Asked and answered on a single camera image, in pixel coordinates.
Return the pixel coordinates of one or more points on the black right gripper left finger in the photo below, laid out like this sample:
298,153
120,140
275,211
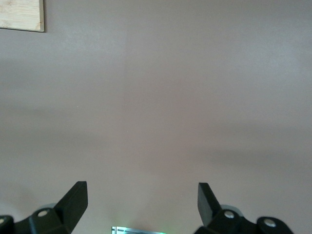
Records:
70,207

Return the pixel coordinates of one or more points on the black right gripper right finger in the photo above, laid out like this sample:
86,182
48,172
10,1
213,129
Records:
207,207

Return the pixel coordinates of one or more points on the bamboo cutting board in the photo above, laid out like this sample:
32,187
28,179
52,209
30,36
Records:
19,14

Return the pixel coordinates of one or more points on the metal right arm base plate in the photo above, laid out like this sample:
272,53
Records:
136,230

